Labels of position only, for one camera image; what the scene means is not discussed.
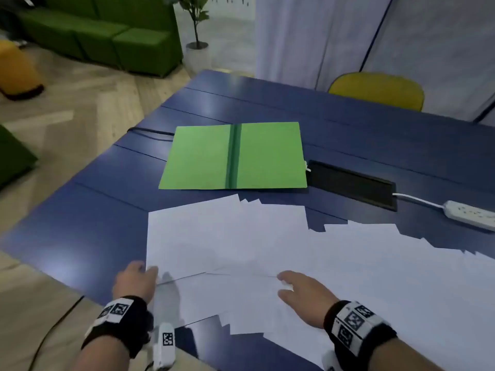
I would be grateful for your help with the green potted plant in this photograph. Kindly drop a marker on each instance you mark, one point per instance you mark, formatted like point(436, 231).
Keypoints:
point(195, 30)

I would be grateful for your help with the yellow chair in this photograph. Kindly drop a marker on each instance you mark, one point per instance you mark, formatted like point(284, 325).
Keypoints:
point(375, 90)

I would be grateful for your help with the pile of white papers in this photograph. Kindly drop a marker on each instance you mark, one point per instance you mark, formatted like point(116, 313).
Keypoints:
point(270, 243)

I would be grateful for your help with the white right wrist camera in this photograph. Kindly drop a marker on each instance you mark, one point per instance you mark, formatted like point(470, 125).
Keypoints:
point(328, 361)

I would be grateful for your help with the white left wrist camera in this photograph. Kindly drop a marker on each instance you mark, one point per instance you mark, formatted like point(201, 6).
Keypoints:
point(166, 340)

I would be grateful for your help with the white curtain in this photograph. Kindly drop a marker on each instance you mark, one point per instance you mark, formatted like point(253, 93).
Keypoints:
point(290, 34)

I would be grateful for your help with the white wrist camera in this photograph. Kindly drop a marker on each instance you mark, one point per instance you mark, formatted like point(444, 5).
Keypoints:
point(328, 361)
point(166, 340)

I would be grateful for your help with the white power strip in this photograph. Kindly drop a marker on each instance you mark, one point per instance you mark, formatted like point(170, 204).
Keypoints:
point(468, 214)

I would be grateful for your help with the thick black partition post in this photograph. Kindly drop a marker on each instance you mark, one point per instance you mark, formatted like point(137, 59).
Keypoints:
point(483, 110)

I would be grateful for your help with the person's left hand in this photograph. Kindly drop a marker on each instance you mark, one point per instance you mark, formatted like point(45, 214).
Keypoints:
point(133, 280)

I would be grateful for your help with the yellow stool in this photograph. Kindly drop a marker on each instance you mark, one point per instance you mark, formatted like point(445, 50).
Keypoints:
point(17, 69)

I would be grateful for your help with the person's right hand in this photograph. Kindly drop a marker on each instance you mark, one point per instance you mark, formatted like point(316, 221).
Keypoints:
point(305, 295)

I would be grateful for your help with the green folder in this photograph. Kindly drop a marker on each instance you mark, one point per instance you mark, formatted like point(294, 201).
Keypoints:
point(193, 158)

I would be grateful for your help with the green ottoman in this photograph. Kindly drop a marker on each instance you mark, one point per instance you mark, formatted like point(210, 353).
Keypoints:
point(11, 158)

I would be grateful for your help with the thin black partition post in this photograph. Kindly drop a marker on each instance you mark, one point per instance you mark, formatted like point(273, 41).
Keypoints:
point(377, 34)

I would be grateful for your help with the green sofa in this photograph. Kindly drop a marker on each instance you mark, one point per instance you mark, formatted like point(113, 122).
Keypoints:
point(96, 34)

